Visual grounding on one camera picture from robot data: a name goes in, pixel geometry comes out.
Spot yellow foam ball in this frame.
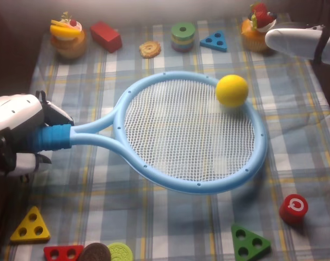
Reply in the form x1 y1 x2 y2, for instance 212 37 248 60
215 74 249 108

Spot toy cupcake with strawberry topping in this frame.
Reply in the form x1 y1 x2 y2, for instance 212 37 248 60
241 2 280 53

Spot toy cupcake with orange slice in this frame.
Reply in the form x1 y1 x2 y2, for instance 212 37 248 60
50 11 88 59

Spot blue plaid table cloth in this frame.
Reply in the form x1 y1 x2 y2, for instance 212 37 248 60
4 13 330 261

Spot red rectangular wooden block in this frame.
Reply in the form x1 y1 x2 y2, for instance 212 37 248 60
89 21 123 54

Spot green triangle block with holes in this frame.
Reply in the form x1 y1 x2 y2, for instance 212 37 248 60
230 223 272 261

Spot multicolour stacked ring toy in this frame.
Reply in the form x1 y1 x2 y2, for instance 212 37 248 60
170 22 197 53

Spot yellow triangle block with holes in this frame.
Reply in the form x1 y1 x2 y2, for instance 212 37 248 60
10 205 51 244

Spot red cylinder block white print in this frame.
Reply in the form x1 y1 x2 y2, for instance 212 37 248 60
279 193 309 225

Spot brown toy sandwich cookie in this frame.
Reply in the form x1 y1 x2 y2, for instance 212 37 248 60
77 242 112 261

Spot green toy sandwich cookie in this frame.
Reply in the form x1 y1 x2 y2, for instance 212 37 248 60
107 242 134 261

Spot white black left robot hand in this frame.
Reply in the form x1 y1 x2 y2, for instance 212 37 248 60
0 90 75 178

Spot red triangle block with holes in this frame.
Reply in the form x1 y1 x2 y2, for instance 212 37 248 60
43 245 85 261

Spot blue triangle block with holes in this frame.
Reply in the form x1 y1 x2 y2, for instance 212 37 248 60
199 30 228 53

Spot light blue toy racket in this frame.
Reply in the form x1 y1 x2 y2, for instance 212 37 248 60
31 71 268 195

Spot tan toy biscuit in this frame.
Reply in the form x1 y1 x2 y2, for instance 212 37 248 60
139 40 162 59

